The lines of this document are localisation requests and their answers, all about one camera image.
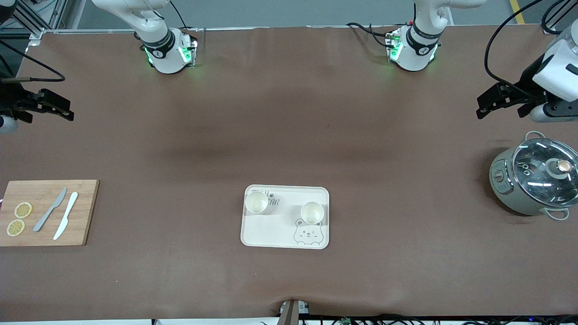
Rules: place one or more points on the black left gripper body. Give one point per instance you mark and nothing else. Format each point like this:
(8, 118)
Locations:
(527, 87)

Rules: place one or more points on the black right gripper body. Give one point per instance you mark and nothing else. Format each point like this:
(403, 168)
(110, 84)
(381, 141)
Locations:
(9, 96)

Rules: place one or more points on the white IKEA cup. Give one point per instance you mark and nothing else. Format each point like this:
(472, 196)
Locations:
(256, 203)
(312, 213)

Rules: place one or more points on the glass pot lid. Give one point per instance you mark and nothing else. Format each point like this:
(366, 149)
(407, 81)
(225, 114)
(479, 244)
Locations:
(537, 180)

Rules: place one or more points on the green electric cooking pot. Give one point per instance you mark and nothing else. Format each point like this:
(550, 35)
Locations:
(510, 198)

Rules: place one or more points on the lemon slice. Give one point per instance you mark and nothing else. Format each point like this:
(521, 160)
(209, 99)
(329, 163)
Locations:
(23, 210)
(16, 228)

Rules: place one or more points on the grey plastic knife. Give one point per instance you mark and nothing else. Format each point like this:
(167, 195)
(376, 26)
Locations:
(49, 210)

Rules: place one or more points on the white plastic knife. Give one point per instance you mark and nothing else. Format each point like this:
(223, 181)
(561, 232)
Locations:
(67, 212)

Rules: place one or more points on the bamboo cutting board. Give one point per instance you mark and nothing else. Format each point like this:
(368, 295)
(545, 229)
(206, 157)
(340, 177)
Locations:
(83, 212)

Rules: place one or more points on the brown table cover mat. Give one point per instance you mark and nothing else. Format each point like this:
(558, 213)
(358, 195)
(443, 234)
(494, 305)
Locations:
(289, 113)

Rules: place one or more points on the cream bear-print tray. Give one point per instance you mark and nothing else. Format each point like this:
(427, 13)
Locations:
(284, 228)

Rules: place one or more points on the aluminium frame profile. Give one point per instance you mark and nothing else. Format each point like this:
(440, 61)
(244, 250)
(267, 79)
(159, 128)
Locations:
(547, 28)
(36, 36)

